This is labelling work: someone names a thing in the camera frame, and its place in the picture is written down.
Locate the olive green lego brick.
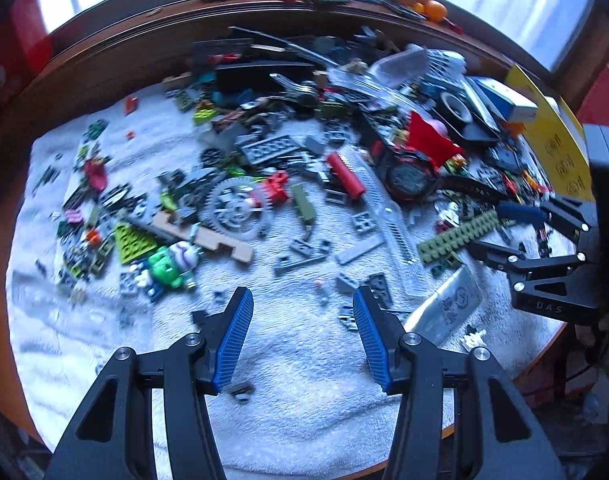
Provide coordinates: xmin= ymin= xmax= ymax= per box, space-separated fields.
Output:
xmin=290 ymin=183 xmax=316 ymax=226

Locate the silver foil packet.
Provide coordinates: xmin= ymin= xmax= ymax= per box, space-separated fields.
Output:
xmin=403 ymin=266 xmax=482 ymax=347

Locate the yellow cardboard box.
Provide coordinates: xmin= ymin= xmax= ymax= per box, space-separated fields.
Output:
xmin=505 ymin=64 xmax=594 ymax=202

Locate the clear plastic comb strip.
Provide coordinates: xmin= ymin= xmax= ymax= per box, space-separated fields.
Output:
xmin=339 ymin=145 xmax=428 ymax=298

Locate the blue white cardboard box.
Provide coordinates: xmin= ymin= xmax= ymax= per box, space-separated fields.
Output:
xmin=471 ymin=77 xmax=539 ymax=124

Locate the black red digital watch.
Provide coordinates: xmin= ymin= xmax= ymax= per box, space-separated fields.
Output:
xmin=376 ymin=151 xmax=438 ymax=202

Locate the red plastic piece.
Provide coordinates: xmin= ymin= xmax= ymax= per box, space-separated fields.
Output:
xmin=404 ymin=112 xmax=464 ymax=167

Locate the roll of tape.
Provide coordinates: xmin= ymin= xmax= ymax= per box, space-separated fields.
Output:
xmin=437 ymin=92 xmax=472 ymax=128

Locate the black tray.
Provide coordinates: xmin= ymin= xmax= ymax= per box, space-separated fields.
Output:
xmin=432 ymin=91 xmax=499 ymax=146

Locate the red cylinder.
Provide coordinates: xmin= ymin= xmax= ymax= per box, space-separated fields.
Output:
xmin=326 ymin=152 xmax=366 ymax=200

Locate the green toy figure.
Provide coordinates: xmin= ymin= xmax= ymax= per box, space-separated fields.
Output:
xmin=147 ymin=240 xmax=200 ymax=290

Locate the lime green lego plate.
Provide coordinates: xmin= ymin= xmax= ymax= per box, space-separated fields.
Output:
xmin=114 ymin=222 xmax=158 ymax=264

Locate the tan wooden puzzle piece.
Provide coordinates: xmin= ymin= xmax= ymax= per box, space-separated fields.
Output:
xmin=152 ymin=211 xmax=254 ymax=264

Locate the red lego piece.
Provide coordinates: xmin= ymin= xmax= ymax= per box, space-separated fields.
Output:
xmin=261 ymin=170 xmax=289 ymax=206

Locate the grey large toy gear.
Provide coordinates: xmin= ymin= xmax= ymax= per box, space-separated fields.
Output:
xmin=200 ymin=177 xmax=273 ymax=242

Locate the dark grey lego plate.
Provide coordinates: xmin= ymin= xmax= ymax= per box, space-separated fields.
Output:
xmin=242 ymin=134 xmax=301 ymax=166

